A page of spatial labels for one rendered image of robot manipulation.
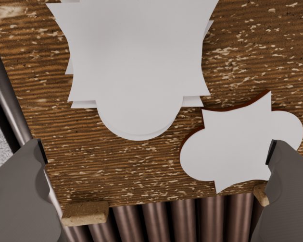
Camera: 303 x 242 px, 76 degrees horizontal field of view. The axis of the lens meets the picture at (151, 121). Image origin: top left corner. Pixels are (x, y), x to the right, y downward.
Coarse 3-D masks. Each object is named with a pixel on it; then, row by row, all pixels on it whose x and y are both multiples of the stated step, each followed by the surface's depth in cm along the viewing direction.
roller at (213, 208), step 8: (200, 200) 33; (208, 200) 31; (216, 200) 31; (200, 208) 34; (208, 208) 32; (216, 208) 32; (200, 216) 35; (208, 216) 33; (216, 216) 32; (200, 224) 36; (208, 224) 34; (216, 224) 33; (200, 232) 37; (208, 232) 35; (216, 232) 34; (200, 240) 38; (208, 240) 35; (216, 240) 35
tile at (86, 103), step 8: (208, 24) 16; (192, 96) 19; (72, 104) 19; (80, 104) 19; (88, 104) 19; (96, 104) 19; (184, 104) 19; (192, 104) 19; (200, 104) 19; (104, 120) 20; (112, 128) 20; (120, 136) 20; (128, 136) 20; (136, 136) 20; (144, 136) 20; (152, 136) 20
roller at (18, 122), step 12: (0, 60) 21; (0, 72) 22; (0, 84) 22; (0, 96) 23; (12, 96) 23; (12, 108) 23; (12, 120) 24; (24, 120) 24; (24, 132) 25; (24, 144) 26; (48, 180) 28; (60, 216) 31; (72, 228) 33; (84, 228) 35; (72, 240) 34; (84, 240) 35
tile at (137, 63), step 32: (96, 0) 14; (128, 0) 14; (160, 0) 15; (192, 0) 15; (64, 32) 15; (96, 32) 15; (128, 32) 15; (160, 32) 15; (192, 32) 16; (96, 64) 16; (128, 64) 16; (160, 64) 16; (192, 64) 17; (96, 96) 17; (128, 96) 18; (160, 96) 18; (128, 128) 19; (160, 128) 19
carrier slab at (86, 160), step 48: (0, 0) 18; (48, 0) 18; (240, 0) 18; (288, 0) 18; (0, 48) 19; (48, 48) 19; (240, 48) 20; (288, 48) 20; (48, 96) 21; (240, 96) 22; (288, 96) 22; (48, 144) 24; (96, 144) 24; (144, 144) 24; (96, 192) 27; (144, 192) 28; (192, 192) 28; (240, 192) 28
